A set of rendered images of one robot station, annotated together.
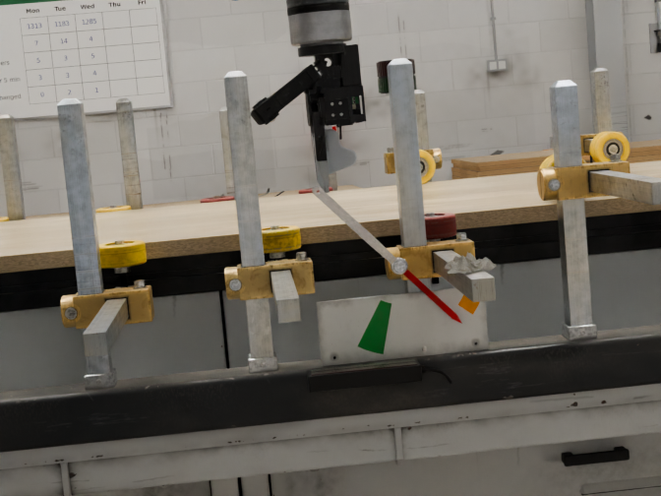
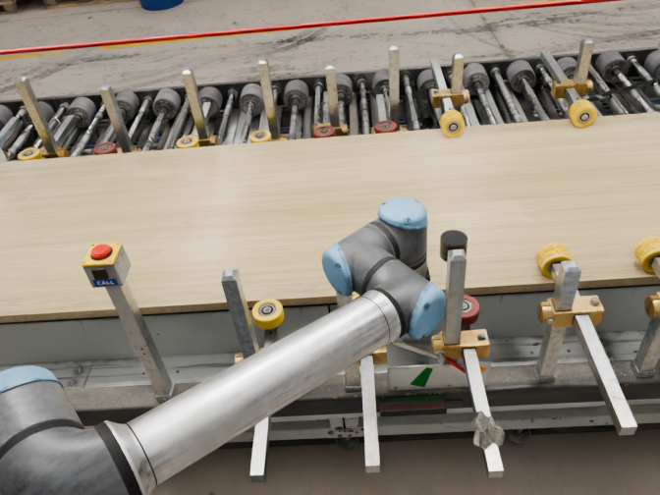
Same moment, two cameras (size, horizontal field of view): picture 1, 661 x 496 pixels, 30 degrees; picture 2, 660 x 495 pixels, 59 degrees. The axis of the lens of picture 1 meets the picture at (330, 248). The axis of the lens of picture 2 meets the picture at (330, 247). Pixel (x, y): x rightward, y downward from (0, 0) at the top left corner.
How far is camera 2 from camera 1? 1.32 m
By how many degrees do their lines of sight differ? 35
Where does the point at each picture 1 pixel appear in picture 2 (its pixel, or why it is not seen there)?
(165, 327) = (296, 319)
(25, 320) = (214, 316)
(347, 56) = not seen: hidden behind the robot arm
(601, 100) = (583, 63)
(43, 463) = not seen: hidden behind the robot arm
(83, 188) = (242, 318)
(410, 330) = (442, 378)
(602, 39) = not seen: outside the picture
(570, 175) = (561, 316)
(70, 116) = (230, 286)
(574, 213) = (559, 330)
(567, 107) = (571, 282)
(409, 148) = (457, 302)
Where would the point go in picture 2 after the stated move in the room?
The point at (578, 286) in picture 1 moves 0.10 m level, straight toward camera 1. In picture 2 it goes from (550, 360) to (551, 394)
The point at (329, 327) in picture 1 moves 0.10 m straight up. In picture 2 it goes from (394, 376) to (393, 352)
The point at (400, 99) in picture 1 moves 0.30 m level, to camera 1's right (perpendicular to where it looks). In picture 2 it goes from (455, 278) to (597, 276)
